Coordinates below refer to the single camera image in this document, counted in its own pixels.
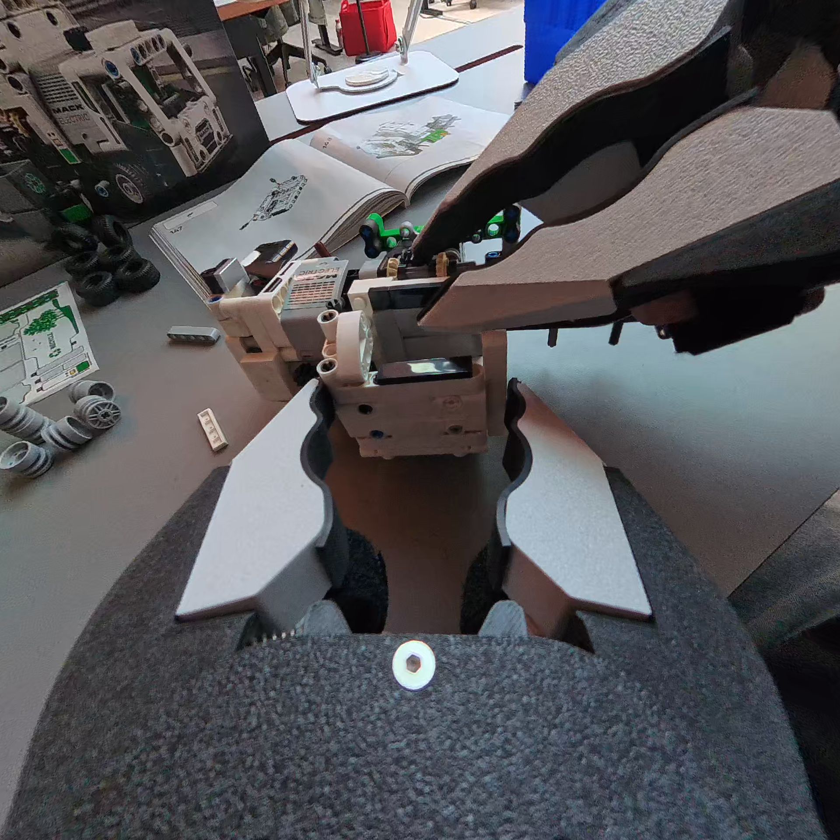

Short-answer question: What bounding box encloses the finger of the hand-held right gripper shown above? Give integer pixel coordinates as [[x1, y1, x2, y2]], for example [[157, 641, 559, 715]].
[[410, 0, 735, 258], [417, 104, 840, 332]]

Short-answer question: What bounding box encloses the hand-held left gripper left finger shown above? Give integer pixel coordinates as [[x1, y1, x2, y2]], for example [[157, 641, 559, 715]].
[[174, 379, 352, 634]]

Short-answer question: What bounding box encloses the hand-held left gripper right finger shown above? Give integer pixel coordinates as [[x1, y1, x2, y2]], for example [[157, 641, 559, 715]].
[[487, 377, 655, 639]]

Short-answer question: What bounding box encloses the white lego truck model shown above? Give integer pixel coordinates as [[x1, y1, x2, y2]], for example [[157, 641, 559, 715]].
[[200, 205, 526, 460]]

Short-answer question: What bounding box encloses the lego set box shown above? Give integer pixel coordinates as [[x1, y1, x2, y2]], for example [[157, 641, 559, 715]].
[[0, 0, 271, 290]]

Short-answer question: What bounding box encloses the blue plastic bin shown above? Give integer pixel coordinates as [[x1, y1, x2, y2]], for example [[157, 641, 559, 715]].
[[523, 0, 608, 86]]

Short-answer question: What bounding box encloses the white desk stand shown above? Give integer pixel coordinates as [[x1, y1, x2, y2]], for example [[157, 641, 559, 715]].
[[286, 0, 460, 126]]

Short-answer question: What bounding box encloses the pile of grey wheel rims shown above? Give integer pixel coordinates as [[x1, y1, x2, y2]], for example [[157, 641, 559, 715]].
[[0, 379, 123, 480]]

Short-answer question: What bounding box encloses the red container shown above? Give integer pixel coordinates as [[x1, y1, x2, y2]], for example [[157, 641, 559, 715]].
[[339, 0, 398, 58]]

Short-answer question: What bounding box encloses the green and white sticker sheet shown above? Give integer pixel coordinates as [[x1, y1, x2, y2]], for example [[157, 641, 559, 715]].
[[0, 282, 99, 408]]

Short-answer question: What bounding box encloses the open instruction booklet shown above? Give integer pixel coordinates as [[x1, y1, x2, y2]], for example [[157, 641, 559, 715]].
[[150, 97, 513, 296]]

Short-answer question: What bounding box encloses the pile of black tyres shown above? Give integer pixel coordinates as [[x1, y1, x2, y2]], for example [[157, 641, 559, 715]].
[[51, 213, 161, 308]]

